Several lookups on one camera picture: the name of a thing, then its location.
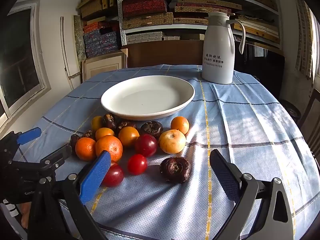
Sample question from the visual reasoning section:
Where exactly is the white thermos jug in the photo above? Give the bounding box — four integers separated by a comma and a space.
201, 12, 247, 85

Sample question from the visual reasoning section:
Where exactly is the white metal shelf rack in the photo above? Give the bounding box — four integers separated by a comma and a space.
117, 0, 282, 49

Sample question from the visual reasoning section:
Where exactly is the small orange mandarin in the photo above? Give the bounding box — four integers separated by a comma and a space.
95, 127, 115, 140
170, 116, 190, 135

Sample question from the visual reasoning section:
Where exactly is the wooden picture frame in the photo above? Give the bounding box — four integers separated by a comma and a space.
82, 49, 128, 82

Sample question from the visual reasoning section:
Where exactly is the stack of woven brown boxes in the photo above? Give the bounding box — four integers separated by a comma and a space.
77, 0, 120, 23

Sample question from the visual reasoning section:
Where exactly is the yellow-orange mandarin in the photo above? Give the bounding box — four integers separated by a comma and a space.
118, 126, 140, 147

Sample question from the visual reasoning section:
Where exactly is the white oval plate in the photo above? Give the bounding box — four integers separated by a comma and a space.
101, 75, 195, 121

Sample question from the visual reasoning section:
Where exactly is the blue checked tablecloth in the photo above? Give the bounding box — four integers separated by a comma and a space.
12, 64, 320, 240

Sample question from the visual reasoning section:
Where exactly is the white framed window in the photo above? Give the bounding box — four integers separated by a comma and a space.
0, 0, 52, 130

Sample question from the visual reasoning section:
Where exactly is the black round object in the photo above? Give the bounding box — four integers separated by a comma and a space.
280, 99, 300, 120

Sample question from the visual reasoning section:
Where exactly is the dark red plum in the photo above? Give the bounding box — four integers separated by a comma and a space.
134, 134, 159, 157

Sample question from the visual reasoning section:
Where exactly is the stack of patterned flat boxes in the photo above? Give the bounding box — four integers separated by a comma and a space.
121, 0, 279, 44

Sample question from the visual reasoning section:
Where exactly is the stack of blue patterned boxes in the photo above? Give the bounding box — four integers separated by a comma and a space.
82, 21, 120, 58

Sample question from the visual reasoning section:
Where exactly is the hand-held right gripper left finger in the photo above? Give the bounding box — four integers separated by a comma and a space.
27, 150, 112, 240

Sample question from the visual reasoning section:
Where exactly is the dark wooden chair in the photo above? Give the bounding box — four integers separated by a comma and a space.
297, 89, 320, 160

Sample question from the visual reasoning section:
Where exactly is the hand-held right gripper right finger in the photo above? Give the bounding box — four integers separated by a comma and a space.
209, 149, 294, 240

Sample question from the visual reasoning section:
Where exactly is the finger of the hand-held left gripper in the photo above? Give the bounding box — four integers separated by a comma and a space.
37, 144, 73, 178
4, 127, 42, 150

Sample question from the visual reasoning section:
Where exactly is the white board strip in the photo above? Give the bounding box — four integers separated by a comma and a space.
60, 16, 83, 80

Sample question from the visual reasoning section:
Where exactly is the dark cabinet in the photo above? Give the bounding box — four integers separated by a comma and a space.
234, 41, 285, 98

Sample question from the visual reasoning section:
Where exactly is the beige round melon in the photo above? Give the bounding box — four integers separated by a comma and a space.
159, 129, 187, 154

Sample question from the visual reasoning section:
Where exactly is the red cherry tomato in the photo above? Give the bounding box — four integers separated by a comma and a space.
102, 161, 125, 188
127, 154, 148, 176

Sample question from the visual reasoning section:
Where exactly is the grey marble slab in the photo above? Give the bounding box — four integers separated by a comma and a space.
73, 15, 87, 63

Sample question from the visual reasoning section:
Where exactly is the small yellow kumquat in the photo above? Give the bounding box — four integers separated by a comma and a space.
91, 116, 104, 132

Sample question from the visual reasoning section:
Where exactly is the large orange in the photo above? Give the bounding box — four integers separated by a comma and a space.
95, 135, 123, 162

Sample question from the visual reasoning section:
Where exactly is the large dark water chestnut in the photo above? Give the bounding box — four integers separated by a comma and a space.
159, 156, 192, 183

